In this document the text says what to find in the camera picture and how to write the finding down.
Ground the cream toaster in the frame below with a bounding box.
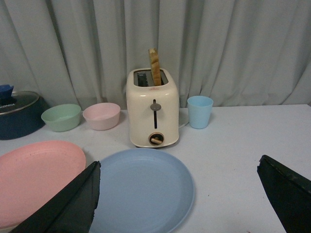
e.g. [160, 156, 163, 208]
[126, 68, 179, 148]

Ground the pink plate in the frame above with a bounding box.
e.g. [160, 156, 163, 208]
[0, 140, 86, 229]

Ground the glass lid, blue knob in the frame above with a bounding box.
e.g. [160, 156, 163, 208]
[0, 84, 39, 115]

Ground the blue plate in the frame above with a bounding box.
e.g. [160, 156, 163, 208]
[90, 149, 195, 233]

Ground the toast slice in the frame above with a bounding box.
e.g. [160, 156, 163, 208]
[148, 48, 161, 86]

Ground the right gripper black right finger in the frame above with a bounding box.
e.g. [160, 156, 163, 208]
[257, 155, 311, 233]

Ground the pink bowl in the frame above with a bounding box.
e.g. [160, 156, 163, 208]
[83, 103, 121, 131]

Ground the grey curtain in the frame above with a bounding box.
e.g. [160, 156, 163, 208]
[0, 0, 311, 110]

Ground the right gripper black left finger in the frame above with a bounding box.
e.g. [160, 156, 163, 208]
[11, 161, 101, 233]

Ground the cream plate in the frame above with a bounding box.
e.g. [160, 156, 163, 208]
[0, 225, 16, 233]

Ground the green bowl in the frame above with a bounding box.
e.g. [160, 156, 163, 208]
[41, 104, 81, 132]

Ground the dark blue saucepan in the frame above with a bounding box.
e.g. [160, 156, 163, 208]
[0, 96, 49, 140]

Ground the light blue cup right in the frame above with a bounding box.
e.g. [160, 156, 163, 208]
[187, 96, 213, 129]

